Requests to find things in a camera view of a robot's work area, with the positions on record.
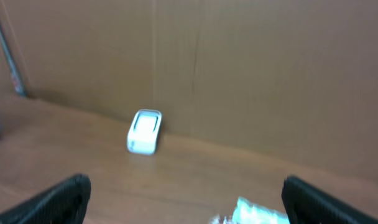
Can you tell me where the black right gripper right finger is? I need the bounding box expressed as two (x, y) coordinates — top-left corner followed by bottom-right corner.
(282, 175), (378, 224)

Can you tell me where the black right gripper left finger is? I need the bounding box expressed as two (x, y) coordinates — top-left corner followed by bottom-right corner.
(0, 174), (91, 224)

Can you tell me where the teal snack packet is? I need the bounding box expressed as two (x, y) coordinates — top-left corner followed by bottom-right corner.
(208, 197), (290, 224)

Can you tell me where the white barcode scanner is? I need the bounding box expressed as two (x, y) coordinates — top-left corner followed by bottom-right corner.
(127, 109), (162, 156)

